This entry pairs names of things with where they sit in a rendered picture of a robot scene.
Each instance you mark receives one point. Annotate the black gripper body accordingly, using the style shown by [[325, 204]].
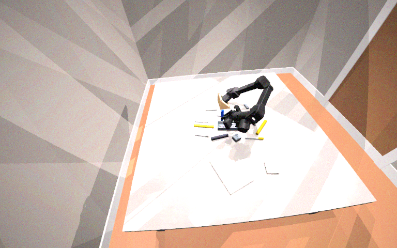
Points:
[[235, 116]]

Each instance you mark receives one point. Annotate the grey letter keyboard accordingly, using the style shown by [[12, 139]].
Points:
[[221, 127]]

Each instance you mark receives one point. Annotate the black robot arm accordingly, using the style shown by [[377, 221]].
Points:
[[258, 110]]

